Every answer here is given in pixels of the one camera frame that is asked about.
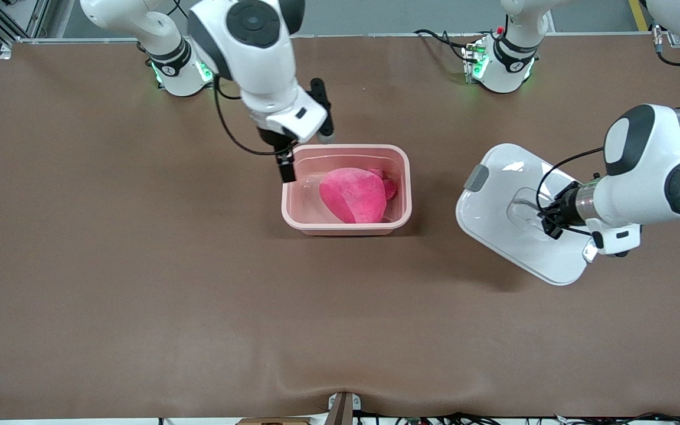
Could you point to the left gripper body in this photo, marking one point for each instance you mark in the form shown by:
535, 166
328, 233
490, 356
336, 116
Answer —
563, 209

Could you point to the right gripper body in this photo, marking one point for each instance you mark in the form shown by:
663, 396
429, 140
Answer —
274, 140

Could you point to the white box lid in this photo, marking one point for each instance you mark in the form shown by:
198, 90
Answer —
493, 236

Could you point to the pink plush toy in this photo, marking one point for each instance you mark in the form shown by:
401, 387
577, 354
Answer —
352, 198

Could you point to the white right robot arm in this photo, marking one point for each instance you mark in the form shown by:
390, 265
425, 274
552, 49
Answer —
257, 59

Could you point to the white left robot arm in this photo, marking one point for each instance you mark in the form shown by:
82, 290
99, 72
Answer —
653, 177

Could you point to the pink plastic box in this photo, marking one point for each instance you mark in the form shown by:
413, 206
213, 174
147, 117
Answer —
293, 206

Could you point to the brown table cover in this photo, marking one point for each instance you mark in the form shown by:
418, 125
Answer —
340, 324

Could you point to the brown cardboard piece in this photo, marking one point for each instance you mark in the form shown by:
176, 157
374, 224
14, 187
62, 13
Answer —
272, 421

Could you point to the metal bracket with brown post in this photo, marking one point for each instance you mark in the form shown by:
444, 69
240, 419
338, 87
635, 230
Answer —
343, 410

